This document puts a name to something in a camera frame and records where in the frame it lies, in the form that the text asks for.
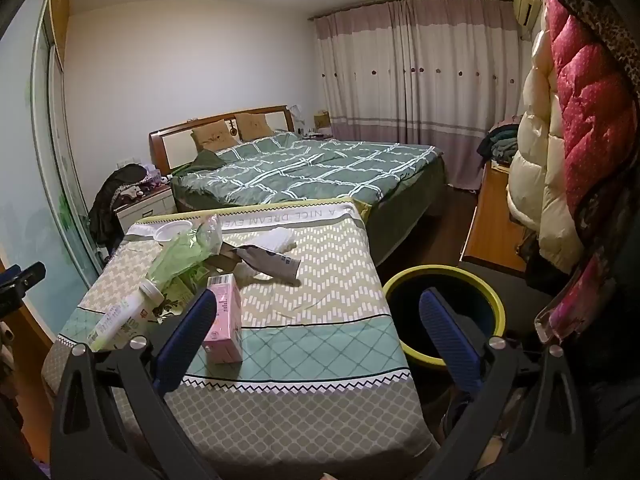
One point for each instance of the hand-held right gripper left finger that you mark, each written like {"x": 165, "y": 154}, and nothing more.
{"x": 185, "y": 340}

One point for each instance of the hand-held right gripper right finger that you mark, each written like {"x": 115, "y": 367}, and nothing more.
{"x": 450, "y": 340}

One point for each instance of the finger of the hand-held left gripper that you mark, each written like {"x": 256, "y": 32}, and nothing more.
{"x": 27, "y": 277}

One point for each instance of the pink drink carton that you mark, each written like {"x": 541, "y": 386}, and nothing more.
{"x": 225, "y": 325}

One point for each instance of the floral print tea carton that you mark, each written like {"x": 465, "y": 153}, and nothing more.
{"x": 175, "y": 295}

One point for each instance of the yellow rimmed waste bin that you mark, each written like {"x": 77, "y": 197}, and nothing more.
{"x": 400, "y": 310}

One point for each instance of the white plastic bottle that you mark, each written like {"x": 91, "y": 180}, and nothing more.
{"x": 120, "y": 320}

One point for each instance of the white tissue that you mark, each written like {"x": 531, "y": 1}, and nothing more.
{"x": 247, "y": 274}
{"x": 277, "y": 240}

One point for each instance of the green plastic bag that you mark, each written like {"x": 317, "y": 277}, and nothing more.
{"x": 175, "y": 260}

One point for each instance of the white plastic lid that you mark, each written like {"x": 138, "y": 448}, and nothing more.
{"x": 172, "y": 234}

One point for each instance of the dark clothing heap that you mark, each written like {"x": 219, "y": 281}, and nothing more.
{"x": 107, "y": 200}

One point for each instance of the grey printed pouch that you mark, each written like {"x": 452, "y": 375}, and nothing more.
{"x": 270, "y": 262}

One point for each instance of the wardrobe with sliding doors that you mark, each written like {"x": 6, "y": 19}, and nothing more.
{"x": 30, "y": 160}

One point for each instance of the wooden desk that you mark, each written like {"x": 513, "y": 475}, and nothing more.
{"x": 487, "y": 220}

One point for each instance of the white nightstand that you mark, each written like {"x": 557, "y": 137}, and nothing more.
{"x": 145, "y": 210}

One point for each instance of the pink floral garment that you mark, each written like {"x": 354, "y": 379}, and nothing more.
{"x": 580, "y": 295}

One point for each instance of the wooden bed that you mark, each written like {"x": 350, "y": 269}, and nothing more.
{"x": 170, "y": 147}

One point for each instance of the cream down jacket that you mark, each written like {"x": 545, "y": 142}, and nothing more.
{"x": 540, "y": 160}

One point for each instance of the pile of clothes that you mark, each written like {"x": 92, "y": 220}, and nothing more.
{"x": 500, "y": 142}

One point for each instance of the tan pillow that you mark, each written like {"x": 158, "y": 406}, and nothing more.
{"x": 254, "y": 126}
{"x": 210, "y": 134}

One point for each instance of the green plaid quilt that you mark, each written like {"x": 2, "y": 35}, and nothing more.
{"x": 300, "y": 165}

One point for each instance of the small cardboard box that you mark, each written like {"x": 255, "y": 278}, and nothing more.
{"x": 322, "y": 121}

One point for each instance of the white and mauve curtain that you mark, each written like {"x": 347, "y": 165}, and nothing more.
{"x": 400, "y": 85}

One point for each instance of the red quilted jacket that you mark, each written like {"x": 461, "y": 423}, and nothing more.
{"x": 585, "y": 110}

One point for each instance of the white air conditioner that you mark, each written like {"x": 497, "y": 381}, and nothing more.
{"x": 525, "y": 2}

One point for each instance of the leopard print cloth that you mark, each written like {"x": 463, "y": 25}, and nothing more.
{"x": 610, "y": 25}

